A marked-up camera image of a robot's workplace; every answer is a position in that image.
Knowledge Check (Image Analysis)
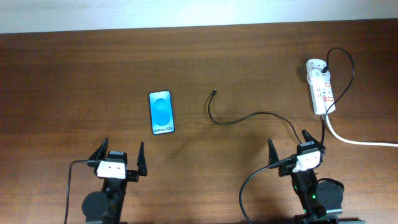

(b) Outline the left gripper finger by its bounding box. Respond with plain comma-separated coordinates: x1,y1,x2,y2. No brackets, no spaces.
137,142,147,176
88,138,109,161

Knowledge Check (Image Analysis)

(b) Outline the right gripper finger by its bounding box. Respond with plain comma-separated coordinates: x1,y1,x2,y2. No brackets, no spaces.
302,129,320,146
267,138,280,167

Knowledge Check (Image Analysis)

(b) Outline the white charger plug adapter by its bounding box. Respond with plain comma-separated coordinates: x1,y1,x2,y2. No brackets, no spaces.
307,68,330,85

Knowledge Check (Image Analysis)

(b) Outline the blue Samsung smartphone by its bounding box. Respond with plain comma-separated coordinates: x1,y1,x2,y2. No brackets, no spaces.
149,90,175,135

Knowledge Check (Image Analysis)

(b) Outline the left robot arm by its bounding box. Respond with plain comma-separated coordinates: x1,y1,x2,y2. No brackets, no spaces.
81,139,148,223

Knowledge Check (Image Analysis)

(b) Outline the black USB charging cable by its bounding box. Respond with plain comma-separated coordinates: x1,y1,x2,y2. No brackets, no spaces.
207,47,356,146

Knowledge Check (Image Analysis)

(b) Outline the white power strip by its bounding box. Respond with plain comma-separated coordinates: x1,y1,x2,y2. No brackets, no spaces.
306,58,336,115

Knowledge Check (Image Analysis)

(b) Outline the white power strip cord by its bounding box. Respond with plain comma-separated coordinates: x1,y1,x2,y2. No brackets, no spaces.
324,113,398,147

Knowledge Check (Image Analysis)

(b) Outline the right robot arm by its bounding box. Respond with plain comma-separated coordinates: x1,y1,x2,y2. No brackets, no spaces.
267,130,345,224

